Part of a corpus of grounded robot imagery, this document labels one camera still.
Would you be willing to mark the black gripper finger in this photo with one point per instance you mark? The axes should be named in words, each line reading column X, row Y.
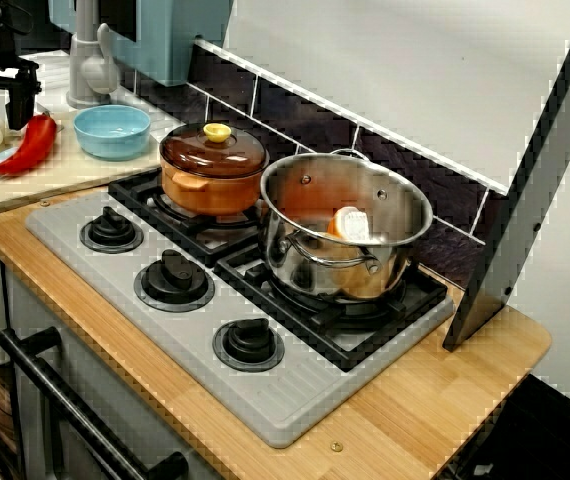
column 19, row 110

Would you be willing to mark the white toy sink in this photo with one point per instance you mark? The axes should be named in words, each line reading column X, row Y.
column 50, row 65

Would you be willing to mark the brown lid with yellow knob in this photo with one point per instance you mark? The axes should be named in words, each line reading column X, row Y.
column 215, row 155

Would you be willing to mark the stainless steel pot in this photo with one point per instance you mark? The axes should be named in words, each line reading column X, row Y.
column 315, row 270

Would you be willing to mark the grey stove top panel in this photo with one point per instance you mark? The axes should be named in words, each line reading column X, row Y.
column 285, row 400

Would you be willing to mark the white and orange toy bread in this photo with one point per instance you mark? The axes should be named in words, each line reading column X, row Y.
column 352, row 225

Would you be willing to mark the orange toy pot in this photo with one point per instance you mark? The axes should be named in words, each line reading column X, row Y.
column 225, row 195

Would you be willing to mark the light blue bowl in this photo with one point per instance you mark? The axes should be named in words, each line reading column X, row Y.
column 112, row 135

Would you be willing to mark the red toy pepper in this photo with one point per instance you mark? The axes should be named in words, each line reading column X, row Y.
column 30, row 145

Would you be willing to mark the black burner grate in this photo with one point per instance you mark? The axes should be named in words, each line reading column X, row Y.
column 337, row 352

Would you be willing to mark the pale wooden cutting board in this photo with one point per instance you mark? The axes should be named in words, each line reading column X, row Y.
column 90, row 175

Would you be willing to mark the dark upright side panel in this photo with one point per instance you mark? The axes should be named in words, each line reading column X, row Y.
column 485, row 300

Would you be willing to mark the dark tile backsplash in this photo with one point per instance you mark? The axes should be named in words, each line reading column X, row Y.
column 315, row 125

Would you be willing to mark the white toy kitchen cabinet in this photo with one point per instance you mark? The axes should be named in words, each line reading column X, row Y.
column 115, row 390

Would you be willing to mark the grey toy faucet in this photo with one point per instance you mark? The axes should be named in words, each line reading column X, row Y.
column 85, row 75

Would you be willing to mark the black stove knob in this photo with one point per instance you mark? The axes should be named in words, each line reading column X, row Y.
column 110, row 232
column 247, row 345
column 172, row 280

